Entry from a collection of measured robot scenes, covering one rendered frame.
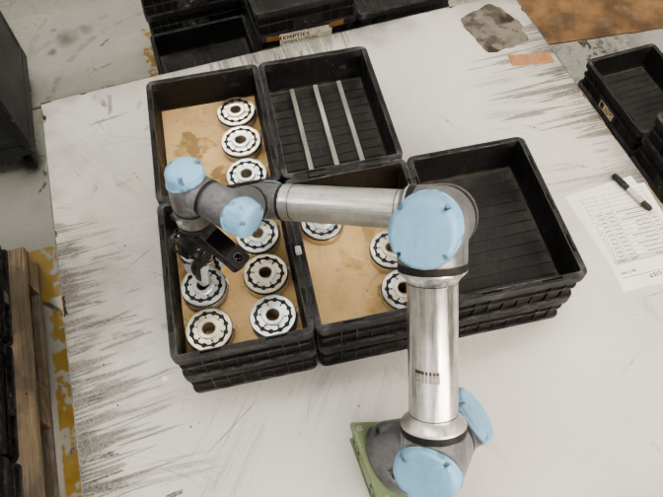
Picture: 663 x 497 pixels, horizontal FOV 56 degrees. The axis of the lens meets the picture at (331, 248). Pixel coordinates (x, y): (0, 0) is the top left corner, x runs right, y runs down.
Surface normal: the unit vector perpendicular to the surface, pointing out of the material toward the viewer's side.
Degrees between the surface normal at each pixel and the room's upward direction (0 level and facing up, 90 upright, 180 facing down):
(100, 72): 0
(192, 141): 0
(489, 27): 1
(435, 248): 41
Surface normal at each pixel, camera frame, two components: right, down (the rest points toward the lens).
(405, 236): -0.40, 0.07
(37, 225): -0.02, -0.50
